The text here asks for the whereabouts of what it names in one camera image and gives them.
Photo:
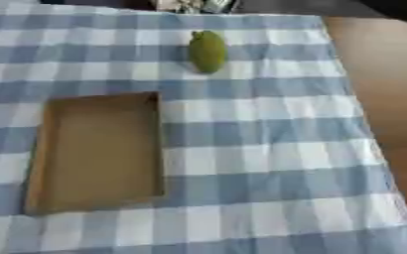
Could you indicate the green toy fruit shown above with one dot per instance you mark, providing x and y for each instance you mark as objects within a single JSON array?
[{"x": 207, "y": 51}]

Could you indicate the silver metal object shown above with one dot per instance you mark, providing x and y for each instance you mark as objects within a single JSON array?
[{"x": 196, "y": 5}]

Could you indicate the open tan cardboard box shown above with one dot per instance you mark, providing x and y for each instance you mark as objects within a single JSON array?
[{"x": 97, "y": 155}]

